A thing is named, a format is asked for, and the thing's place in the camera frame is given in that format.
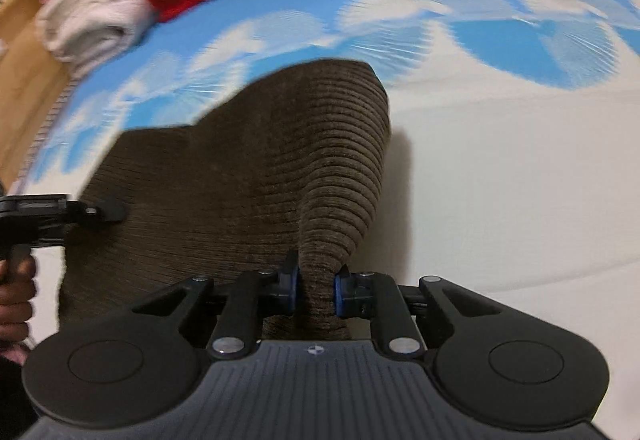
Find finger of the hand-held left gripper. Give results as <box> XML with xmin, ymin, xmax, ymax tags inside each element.
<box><xmin>79</xmin><ymin>192</ymin><xmax>127</xmax><ymax>232</ymax></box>

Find blue and white printed bedsheet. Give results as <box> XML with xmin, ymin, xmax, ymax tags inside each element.
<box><xmin>20</xmin><ymin>0</ymin><xmax>640</xmax><ymax>426</ymax></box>

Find white folded blanket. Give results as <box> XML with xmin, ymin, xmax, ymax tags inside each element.
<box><xmin>36</xmin><ymin>0</ymin><xmax>157</xmax><ymax>69</ymax></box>

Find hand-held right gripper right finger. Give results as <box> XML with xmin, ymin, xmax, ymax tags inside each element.
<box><xmin>334</xmin><ymin>269</ymin><xmax>497</xmax><ymax>356</ymax></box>

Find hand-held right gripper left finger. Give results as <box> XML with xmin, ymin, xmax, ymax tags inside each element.
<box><xmin>131</xmin><ymin>250</ymin><xmax>302</xmax><ymax>361</ymax></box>

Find person's left hand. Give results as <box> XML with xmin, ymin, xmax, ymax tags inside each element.
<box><xmin>0</xmin><ymin>258</ymin><xmax>39</xmax><ymax>347</ymax></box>

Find brown corduroy pants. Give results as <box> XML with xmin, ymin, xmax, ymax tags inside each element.
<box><xmin>59</xmin><ymin>59</ymin><xmax>392</xmax><ymax>352</ymax></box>

